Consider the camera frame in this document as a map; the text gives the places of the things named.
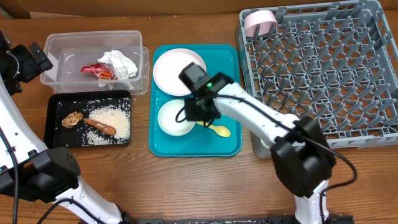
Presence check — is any spilled white rice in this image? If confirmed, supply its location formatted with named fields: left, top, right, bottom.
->
left=53, top=97, right=131, bottom=147

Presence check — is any pink bowl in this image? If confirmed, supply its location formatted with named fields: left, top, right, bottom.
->
left=243, top=10, right=278, bottom=37

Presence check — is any clear plastic bin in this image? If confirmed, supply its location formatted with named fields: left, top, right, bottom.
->
left=40, top=30, right=150, bottom=95

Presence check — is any red snack wrapper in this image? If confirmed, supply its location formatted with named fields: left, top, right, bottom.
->
left=80, top=63, right=117, bottom=80

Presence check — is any brown sausage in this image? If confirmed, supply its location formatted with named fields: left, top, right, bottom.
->
left=83, top=118, right=117, bottom=136

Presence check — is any black tray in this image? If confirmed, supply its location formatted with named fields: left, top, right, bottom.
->
left=44, top=90, right=131, bottom=148

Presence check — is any white bowl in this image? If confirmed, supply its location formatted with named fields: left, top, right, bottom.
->
left=157, top=99, right=195, bottom=136

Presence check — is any teal serving tray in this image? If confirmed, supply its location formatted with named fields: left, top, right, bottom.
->
left=148, top=44, right=243, bottom=157

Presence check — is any white napkin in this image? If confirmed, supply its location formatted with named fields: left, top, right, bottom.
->
left=98, top=50, right=138, bottom=80

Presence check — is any brown food scrap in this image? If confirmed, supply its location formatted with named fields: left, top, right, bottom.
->
left=62, top=112, right=83, bottom=129

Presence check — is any yellow plastic spoon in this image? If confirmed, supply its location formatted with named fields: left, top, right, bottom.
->
left=196, top=121, right=231, bottom=138

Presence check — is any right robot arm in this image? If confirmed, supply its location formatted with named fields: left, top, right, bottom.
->
left=178, top=62, right=336, bottom=223

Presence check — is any grey dishwasher rack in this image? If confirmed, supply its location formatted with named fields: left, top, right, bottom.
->
left=236, top=1, right=397, bottom=148

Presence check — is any large white plate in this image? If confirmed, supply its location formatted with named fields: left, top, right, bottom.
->
left=153, top=48, right=206, bottom=96

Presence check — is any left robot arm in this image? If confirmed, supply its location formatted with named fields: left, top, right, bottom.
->
left=1, top=35, right=135, bottom=223

